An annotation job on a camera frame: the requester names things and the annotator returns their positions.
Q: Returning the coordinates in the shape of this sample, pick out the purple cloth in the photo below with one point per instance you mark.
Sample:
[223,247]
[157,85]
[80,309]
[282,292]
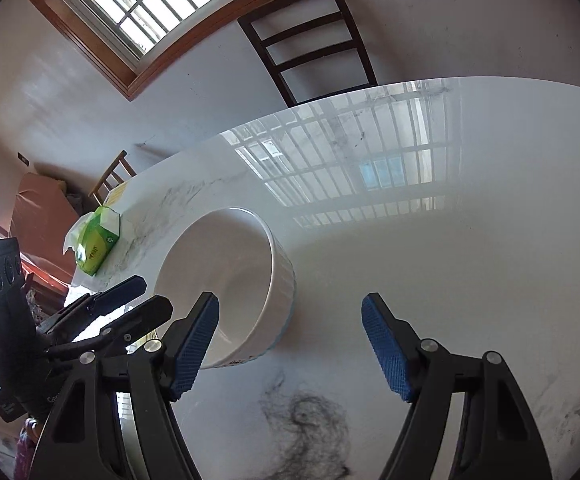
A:
[22,455]

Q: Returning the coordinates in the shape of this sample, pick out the wood-framed window with grille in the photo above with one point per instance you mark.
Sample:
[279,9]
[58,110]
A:
[145,0]

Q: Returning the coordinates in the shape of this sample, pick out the wall light switch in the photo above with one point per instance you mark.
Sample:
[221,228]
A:
[23,158]

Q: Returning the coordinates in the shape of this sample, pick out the brown covered furniture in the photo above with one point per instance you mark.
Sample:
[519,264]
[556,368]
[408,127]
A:
[40,210]

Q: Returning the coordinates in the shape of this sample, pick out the yellow sticker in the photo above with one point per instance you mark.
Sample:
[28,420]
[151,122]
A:
[115,196]

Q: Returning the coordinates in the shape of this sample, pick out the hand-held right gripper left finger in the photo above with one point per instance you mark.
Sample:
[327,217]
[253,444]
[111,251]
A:
[195,355]

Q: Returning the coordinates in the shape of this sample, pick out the white bowl with blue cartoon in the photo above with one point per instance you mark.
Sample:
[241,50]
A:
[230,270]

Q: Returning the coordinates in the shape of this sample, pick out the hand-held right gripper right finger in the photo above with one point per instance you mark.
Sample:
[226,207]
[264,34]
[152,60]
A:
[384,345]

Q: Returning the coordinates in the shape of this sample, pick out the dark wooden ladder-back chair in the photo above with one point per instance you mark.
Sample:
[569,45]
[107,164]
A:
[290,6]

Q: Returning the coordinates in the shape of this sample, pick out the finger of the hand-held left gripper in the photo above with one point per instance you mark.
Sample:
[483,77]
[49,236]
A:
[120,292]
[140,316]

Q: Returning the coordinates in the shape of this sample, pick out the small light wooden chair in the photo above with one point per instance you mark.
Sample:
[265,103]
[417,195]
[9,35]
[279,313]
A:
[126,160]

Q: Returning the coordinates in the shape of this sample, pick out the green tissue pack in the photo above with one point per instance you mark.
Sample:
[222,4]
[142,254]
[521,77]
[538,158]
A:
[97,240]

